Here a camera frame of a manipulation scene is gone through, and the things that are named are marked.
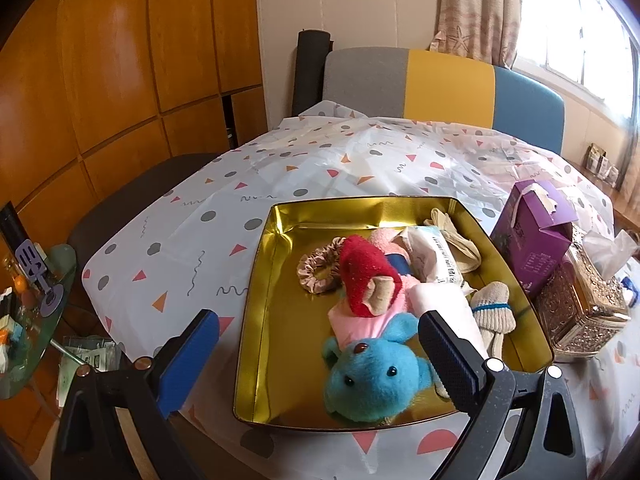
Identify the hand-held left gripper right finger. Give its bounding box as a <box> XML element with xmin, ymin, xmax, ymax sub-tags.
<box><xmin>417</xmin><ymin>310</ymin><xmax>588</xmax><ymax>480</ymax></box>

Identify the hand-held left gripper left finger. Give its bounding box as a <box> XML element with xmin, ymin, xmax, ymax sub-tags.
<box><xmin>50</xmin><ymin>308</ymin><xmax>221</xmax><ymax>480</ymax></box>

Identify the beige knitted glove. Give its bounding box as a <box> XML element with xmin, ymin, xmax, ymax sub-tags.
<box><xmin>467</xmin><ymin>281</ymin><xmax>517</xmax><ymax>361</ymax></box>

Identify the blue plush mouse toy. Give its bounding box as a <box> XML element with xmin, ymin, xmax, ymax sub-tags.
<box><xmin>322</xmin><ymin>280</ymin><xmax>436</xmax><ymax>423</ymax></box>

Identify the gold metal tin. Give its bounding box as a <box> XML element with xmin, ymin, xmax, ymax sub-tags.
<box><xmin>232</xmin><ymin>196</ymin><xmax>555</xmax><ymax>432</ymax></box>

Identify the white wet wipes pack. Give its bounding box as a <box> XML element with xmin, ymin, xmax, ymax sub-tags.
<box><xmin>400</xmin><ymin>225</ymin><xmax>473</xmax><ymax>291</ymax></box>

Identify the blue packet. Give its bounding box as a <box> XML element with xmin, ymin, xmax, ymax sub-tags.
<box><xmin>384</xmin><ymin>254</ymin><xmax>412</xmax><ymax>277</ymax></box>

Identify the beige stocking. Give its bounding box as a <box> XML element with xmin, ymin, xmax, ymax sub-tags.
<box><xmin>424</xmin><ymin>207</ymin><xmax>482</xmax><ymax>273</ymax></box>

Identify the pink fluffy cloth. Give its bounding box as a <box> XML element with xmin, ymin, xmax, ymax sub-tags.
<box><xmin>369</xmin><ymin>227</ymin><xmax>412</xmax><ymax>261</ymax></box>

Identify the brown satin scrunchie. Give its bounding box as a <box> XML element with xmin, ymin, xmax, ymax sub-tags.
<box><xmin>296</xmin><ymin>239</ymin><xmax>348</xmax><ymax>293</ymax></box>

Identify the pile of paper packets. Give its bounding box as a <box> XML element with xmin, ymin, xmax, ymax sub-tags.
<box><xmin>57</xmin><ymin>335</ymin><xmax>121</xmax><ymax>406</ymax></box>

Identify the ornate silver tissue box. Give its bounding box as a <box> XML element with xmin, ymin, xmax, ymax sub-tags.
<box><xmin>535</xmin><ymin>225</ymin><xmax>638</xmax><ymax>363</ymax></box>

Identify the purple cardboard box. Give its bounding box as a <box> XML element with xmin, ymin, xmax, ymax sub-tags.
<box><xmin>490</xmin><ymin>179</ymin><xmax>580</xmax><ymax>301</ymax></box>

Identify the glass side table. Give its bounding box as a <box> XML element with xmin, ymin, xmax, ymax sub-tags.
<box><xmin>0</xmin><ymin>242</ymin><xmax>78</xmax><ymax>401</ymax></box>

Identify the dark chair seat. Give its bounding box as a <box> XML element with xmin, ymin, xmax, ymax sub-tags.
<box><xmin>67</xmin><ymin>152</ymin><xmax>226</xmax><ymax>281</ymax></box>

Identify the purple plastic spatula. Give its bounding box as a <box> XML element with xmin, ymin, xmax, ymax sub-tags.
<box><xmin>15</xmin><ymin>240</ymin><xmax>65</xmax><ymax>318</ymax></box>

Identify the patterned plastic tablecloth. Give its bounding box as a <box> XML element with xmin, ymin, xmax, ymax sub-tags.
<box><xmin>80</xmin><ymin>100</ymin><xmax>640</xmax><ymax>480</ymax></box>

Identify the black bottle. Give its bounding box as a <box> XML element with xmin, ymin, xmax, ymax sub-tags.
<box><xmin>0</xmin><ymin>202</ymin><xmax>32</xmax><ymax>261</ymax></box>

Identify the wooden desk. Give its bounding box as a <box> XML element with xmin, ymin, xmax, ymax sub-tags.
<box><xmin>565</xmin><ymin>160</ymin><xmax>640</xmax><ymax>261</ymax></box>

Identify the row of small packets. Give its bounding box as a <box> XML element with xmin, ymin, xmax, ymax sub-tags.
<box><xmin>585</xmin><ymin>142</ymin><xmax>621</xmax><ymax>191</ymax></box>

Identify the grey yellow blue chair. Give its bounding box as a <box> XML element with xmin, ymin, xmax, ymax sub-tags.
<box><xmin>322</xmin><ymin>47</ymin><xmax>566</xmax><ymax>156</ymax></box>

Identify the wooden wardrobe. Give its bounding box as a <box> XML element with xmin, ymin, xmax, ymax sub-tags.
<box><xmin>0</xmin><ymin>0</ymin><xmax>268</xmax><ymax>241</ymax></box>

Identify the black rolled mat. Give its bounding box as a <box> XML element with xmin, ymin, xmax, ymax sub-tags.
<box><xmin>292</xmin><ymin>30</ymin><xmax>333</xmax><ymax>118</ymax></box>

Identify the beige curtain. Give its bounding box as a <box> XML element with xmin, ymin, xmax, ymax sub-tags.
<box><xmin>430</xmin><ymin>0</ymin><xmax>523</xmax><ymax>68</ymax></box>

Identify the window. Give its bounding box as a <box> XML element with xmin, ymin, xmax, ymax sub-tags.
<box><xmin>515</xmin><ymin>0</ymin><xmax>640</xmax><ymax>126</ymax></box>

